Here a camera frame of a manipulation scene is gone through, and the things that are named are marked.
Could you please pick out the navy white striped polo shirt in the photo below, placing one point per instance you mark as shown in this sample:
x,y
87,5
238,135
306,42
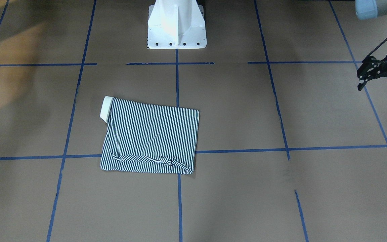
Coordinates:
x,y
148,138

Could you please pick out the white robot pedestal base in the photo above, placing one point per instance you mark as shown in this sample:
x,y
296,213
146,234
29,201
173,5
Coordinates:
x,y
176,24

